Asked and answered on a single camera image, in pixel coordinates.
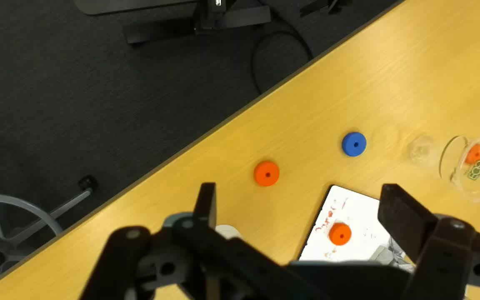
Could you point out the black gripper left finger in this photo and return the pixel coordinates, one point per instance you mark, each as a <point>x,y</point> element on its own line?
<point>158,267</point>

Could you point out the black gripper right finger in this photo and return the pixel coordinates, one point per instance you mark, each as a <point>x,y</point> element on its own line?
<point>451,256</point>

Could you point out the white paper sheet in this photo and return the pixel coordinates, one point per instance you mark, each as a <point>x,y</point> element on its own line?
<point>358,217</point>

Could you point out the black office chair base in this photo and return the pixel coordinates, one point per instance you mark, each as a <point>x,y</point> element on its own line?
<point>24,209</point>

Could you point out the black star base office chair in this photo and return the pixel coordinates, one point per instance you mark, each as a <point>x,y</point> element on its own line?
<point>234,17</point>

